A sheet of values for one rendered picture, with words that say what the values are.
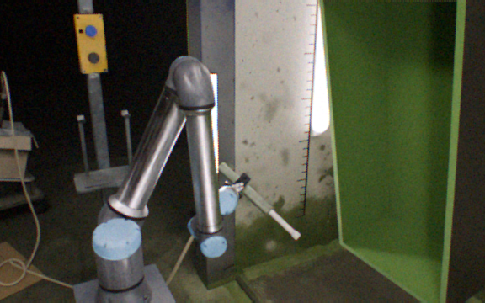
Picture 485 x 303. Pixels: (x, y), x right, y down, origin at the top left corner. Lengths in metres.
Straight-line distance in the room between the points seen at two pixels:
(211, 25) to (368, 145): 0.93
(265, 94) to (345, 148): 0.55
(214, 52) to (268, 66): 0.31
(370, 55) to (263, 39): 0.56
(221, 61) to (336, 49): 0.59
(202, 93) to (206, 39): 0.79
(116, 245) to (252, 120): 1.13
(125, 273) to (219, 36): 1.18
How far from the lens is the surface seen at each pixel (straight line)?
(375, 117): 1.99
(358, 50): 1.83
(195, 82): 1.24
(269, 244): 2.57
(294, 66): 2.25
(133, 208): 1.47
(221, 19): 2.02
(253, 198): 1.85
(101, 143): 2.16
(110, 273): 1.38
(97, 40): 2.01
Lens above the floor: 1.59
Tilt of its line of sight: 20 degrees down
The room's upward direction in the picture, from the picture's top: straight up
